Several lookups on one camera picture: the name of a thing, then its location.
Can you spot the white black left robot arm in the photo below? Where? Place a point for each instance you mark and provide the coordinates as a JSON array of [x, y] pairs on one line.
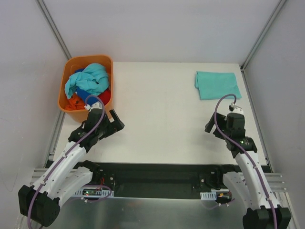
[[41, 202]]

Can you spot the dark blue t shirt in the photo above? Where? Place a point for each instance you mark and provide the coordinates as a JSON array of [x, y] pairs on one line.
[[83, 94]]

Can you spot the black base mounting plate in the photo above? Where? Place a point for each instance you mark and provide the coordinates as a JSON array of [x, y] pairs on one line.
[[166, 181]]

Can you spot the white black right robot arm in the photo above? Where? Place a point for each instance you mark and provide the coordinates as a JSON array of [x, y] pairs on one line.
[[262, 209]]

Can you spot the right white cable duct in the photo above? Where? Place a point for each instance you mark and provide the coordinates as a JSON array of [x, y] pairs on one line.
[[208, 196]]

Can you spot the right aluminium corner post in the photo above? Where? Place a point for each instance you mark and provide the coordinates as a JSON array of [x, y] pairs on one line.
[[276, 11]]

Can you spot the red t shirt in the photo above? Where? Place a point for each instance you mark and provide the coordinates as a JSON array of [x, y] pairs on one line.
[[105, 96]]

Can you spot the white cable duct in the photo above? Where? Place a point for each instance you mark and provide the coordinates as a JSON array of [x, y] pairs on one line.
[[93, 193], [208, 196]]

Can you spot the orange t shirt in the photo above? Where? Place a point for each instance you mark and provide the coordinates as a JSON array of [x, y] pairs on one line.
[[75, 103]]

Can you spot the teal green t shirt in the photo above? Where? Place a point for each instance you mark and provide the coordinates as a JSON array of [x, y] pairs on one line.
[[212, 86]]

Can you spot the light blue t shirt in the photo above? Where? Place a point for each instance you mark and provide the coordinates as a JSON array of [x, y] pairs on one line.
[[100, 75]]

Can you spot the left aluminium corner post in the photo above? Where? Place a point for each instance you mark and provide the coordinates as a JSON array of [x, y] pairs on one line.
[[53, 27]]

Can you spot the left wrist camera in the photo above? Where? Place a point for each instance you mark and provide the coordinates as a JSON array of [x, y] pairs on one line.
[[96, 112]]

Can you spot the aluminium corner post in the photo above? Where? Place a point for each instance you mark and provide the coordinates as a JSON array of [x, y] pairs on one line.
[[53, 27], [276, 11]]

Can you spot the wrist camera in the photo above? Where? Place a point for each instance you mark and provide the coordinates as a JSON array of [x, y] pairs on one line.
[[96, 112], [235, 121]]

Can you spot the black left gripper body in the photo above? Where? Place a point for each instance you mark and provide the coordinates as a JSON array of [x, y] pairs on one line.
[[113, 124]]

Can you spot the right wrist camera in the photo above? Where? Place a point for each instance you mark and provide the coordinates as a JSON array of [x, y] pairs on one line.
[[235, 121]]

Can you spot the left white cable duct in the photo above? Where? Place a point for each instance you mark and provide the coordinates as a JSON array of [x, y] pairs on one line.
[[93, 193]]

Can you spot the orange plastic bin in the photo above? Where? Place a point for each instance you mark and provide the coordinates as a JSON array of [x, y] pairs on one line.
[[70, 67]]

